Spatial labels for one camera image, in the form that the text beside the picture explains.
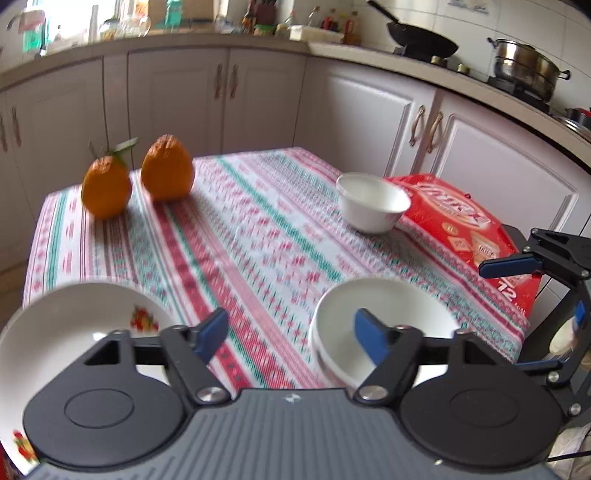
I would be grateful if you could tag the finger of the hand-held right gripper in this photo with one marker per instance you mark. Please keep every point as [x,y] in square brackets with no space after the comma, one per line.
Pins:
[508,266]
[575,387]

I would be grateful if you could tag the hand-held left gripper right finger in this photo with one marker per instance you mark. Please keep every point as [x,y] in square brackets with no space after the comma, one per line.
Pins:
[369,339]

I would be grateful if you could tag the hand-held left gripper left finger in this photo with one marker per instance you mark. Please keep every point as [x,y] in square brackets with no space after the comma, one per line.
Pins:
[210,332]

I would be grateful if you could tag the white bowl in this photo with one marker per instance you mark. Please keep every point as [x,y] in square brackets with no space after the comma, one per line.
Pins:
[337,314]
[324,367]
[369,207]

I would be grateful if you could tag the white floral plate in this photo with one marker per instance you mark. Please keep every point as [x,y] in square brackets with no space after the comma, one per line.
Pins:
[55,332]

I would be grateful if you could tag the red cardboard box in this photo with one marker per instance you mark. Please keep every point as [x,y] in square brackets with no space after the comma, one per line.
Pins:
[461,221]

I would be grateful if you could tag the patterned red green tablecloth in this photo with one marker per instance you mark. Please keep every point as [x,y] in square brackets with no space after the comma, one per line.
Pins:
[258,240]

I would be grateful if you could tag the small steel pot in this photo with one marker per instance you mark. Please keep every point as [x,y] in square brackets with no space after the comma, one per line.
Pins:
[579,117]

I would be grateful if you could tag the orange without leaf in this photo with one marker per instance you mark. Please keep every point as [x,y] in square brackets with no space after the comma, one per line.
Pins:
[166,170]

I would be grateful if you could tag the orange with leaf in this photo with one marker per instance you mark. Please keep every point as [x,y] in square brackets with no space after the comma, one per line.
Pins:
[106,184]

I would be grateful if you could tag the white kitchen base cabinets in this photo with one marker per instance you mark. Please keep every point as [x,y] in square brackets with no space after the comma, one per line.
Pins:
[360,106]

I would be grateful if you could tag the black wok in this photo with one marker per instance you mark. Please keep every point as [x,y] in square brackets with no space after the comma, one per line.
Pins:
[420,41]

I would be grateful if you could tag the beige kitchen countertop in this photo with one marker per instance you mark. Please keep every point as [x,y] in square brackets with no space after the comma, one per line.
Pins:
[369,57]

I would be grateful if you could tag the dark sauce bottle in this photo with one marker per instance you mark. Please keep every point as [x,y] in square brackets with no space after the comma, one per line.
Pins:
[248,19]

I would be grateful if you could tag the teal plastic jug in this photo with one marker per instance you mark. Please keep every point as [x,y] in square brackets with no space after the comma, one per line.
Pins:
[174,11]

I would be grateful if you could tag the stack of white cups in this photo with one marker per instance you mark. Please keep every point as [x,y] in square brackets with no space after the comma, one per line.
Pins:
[94,23]

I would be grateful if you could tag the green bottle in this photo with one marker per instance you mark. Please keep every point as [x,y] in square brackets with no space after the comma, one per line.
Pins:
[34,39]

